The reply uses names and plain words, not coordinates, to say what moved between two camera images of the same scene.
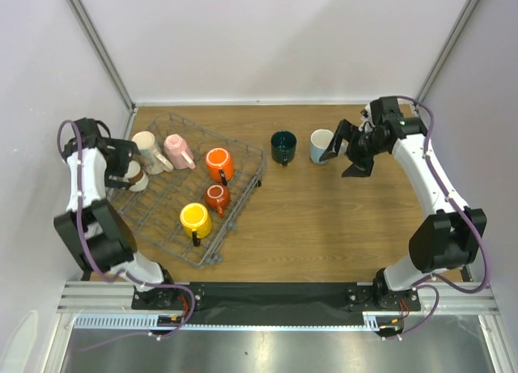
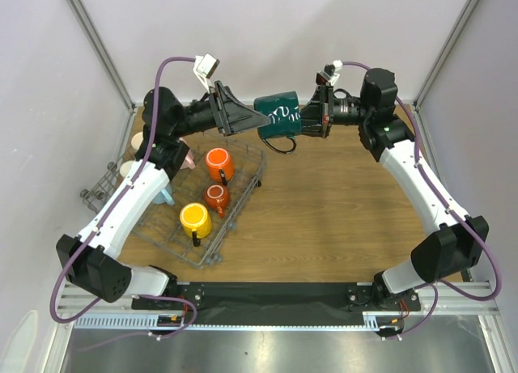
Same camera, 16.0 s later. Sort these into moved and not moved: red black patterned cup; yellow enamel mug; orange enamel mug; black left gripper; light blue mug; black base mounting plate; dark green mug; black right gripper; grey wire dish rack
Moved: light blue mug; black right gripper; dark green mug; black left gripper
Not moved: grey wire dish rack; black base mounting plate; orange enamel mug; yellow enamel mug; red black patterned cup
